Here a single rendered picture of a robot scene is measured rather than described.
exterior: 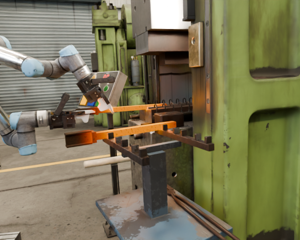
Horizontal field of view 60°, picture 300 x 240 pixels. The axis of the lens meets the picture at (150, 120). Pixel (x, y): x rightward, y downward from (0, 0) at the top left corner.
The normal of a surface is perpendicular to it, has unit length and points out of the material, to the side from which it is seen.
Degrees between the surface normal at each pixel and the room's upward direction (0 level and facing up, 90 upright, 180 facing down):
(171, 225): 0
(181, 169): 90
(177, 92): 90
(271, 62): 89
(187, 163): 90
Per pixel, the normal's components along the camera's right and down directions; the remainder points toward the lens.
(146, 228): -0.04, -0.98
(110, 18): 0.22, 0.15
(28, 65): -0.31, 0.18
